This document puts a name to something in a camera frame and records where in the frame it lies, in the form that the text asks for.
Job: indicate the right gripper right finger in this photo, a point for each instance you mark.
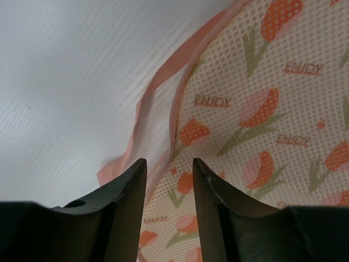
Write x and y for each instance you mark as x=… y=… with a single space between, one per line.
x=236 y=227

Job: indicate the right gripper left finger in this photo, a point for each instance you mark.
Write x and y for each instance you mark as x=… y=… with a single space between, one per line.
x=103 y=225

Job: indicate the pink mesh laundry bag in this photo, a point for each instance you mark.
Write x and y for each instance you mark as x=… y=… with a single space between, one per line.
x=263 y=100

